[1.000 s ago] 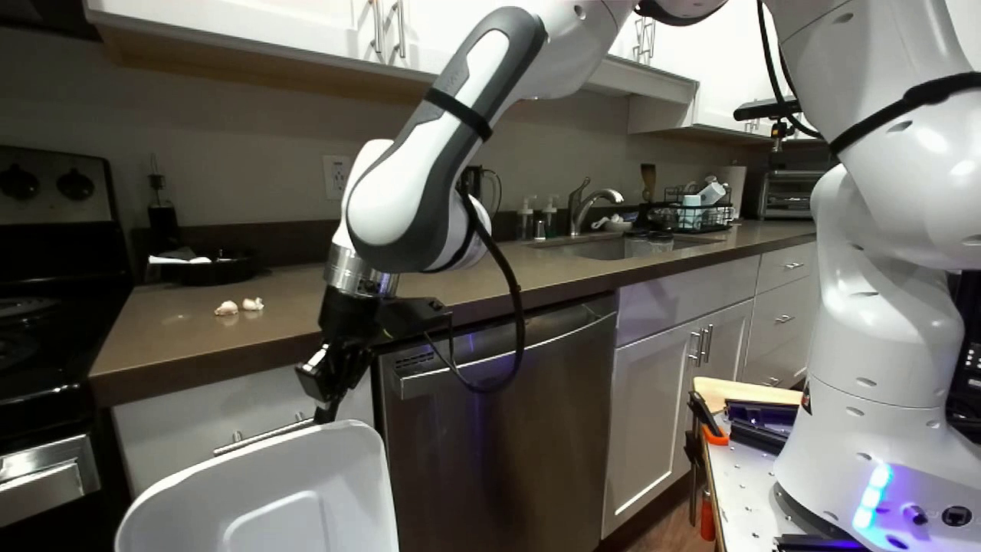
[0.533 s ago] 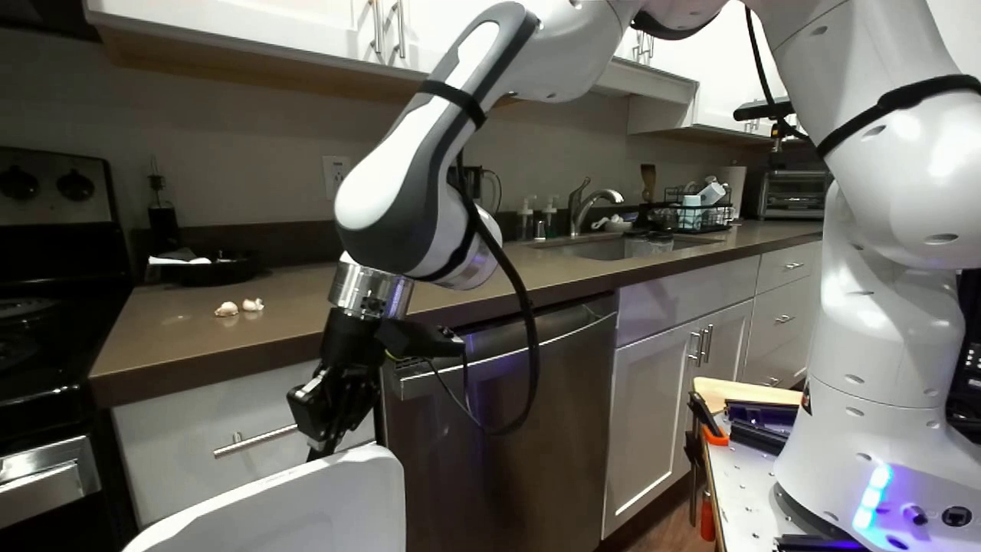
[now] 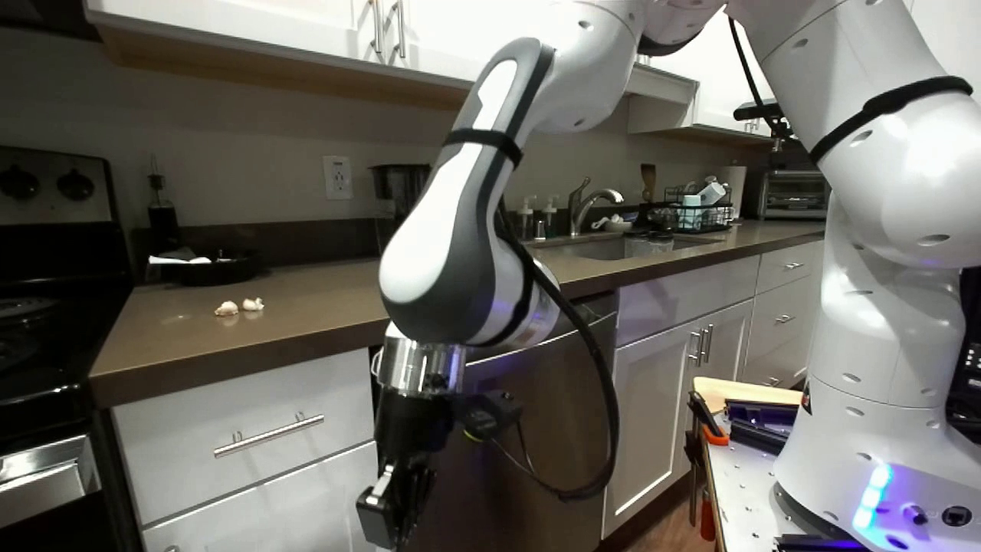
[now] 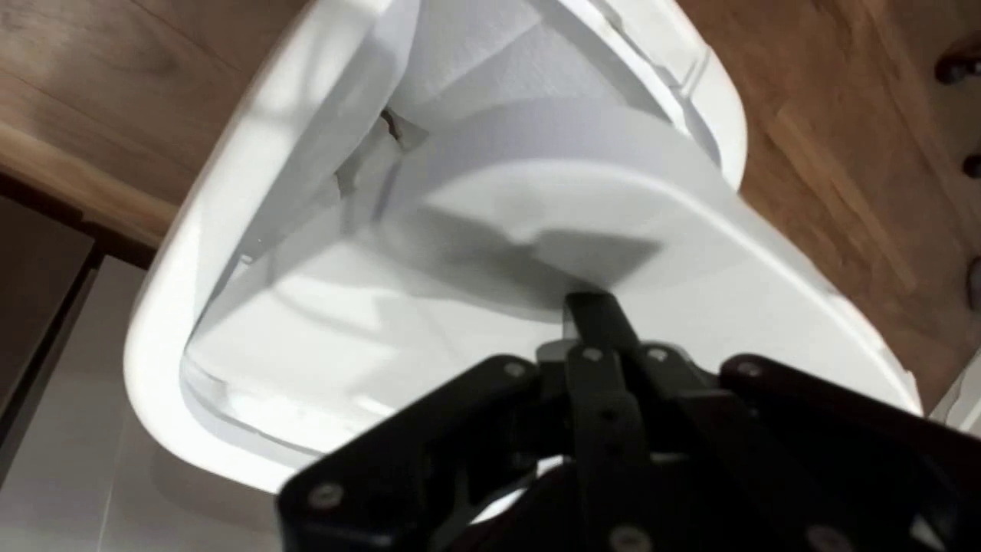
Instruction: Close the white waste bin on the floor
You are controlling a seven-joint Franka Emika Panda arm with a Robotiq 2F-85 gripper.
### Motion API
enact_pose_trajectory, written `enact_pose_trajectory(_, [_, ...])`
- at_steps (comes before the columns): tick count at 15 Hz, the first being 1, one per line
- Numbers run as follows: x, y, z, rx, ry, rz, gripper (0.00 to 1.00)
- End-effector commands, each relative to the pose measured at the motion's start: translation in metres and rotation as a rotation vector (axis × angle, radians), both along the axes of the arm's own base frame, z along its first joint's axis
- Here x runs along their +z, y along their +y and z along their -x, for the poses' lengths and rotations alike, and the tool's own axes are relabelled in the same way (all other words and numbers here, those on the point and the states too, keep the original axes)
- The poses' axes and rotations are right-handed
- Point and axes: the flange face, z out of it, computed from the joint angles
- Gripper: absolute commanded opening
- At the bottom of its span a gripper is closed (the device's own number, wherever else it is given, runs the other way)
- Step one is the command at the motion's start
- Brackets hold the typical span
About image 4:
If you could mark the white plastic waste bin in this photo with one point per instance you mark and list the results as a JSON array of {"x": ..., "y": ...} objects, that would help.
[{"x": 705, "y": 97}]

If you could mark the white bin liner bag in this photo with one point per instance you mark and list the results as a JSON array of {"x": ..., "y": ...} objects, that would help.
[{"x": 490, "y": 63}]

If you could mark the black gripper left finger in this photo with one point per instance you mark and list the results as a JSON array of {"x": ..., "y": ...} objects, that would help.
[{"x": 431, "y": 450}]

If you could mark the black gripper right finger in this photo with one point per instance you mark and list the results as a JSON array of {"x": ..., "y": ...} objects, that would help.
[{"x": 776, "y": 450}]

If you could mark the stainless steel table frame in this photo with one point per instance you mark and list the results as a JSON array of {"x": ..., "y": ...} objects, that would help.
[{"x": 41, "y": 296}]

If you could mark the dark caster wheel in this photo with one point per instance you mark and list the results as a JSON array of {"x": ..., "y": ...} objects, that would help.
[
  {"x": 974, "y": 162},
  {"x": 961, "y": 63}
]

